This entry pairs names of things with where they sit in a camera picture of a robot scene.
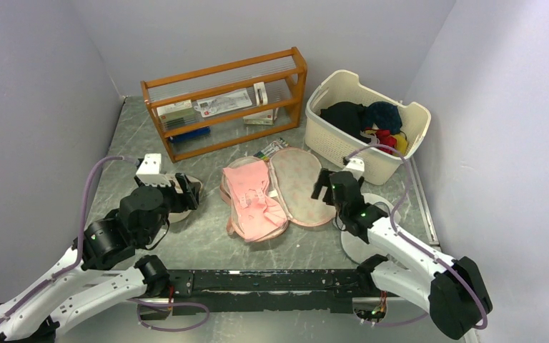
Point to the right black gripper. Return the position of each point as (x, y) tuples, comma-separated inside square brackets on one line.
[(324, 179)]

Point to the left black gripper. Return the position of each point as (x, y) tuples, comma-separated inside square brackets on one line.
[(189, 199)]

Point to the pink floral mesh laundry bag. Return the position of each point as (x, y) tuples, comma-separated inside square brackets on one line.
[(292, 175)]

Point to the pink bra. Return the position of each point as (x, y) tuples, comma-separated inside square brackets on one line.
[(256, 215)]

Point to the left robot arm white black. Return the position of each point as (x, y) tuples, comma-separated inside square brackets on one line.
[(62, 298)]

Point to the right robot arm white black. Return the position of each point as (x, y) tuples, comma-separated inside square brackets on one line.
[(451, 291)]

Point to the beige round mesh laundry bag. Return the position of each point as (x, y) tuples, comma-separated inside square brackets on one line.
[(178, 217)]

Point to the white round mesh laundry bag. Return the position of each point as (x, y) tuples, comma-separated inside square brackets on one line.
[(367, 226)]

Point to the cream plastic laundry basket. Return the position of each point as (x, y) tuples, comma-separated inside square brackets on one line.
[(343, 85)]

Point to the pack of coloured markers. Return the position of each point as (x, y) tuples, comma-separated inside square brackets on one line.
[(266, 153)]

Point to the blue item on lower shelf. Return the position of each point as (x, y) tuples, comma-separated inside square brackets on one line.
[(190, 135)]

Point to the black garment in basket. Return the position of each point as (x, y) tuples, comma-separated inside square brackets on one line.
[(347, 117)]

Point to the red garment in basket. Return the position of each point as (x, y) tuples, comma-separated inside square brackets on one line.
[(382, 137)]

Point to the white red box left shelf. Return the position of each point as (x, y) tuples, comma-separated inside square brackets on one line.
[(173, 116)]

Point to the orange wooden shelf rack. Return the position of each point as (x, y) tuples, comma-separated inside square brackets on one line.
[(284, 74)]

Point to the white box on shelf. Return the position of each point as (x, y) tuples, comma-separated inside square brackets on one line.
[(267, 118)]

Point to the yellow garment in basket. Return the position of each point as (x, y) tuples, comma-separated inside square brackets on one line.
[(401, 144)]

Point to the dark blue garment in basket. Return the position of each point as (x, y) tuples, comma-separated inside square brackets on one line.
[(383, 115)]

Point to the white paper sheet on shelf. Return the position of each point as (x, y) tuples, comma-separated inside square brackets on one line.
[(223, 103)]

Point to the white upright item on shelf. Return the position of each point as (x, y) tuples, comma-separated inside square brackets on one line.
[(260, 93)]

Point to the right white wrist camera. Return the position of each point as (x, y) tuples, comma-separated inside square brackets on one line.
[(354, 164)]

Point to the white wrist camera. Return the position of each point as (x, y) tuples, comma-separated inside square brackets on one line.
[(354, 164), (150, 173)]

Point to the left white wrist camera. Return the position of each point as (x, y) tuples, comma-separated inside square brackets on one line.
[(150, 173)]

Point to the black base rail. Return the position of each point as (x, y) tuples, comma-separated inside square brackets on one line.
[(275, 290)]

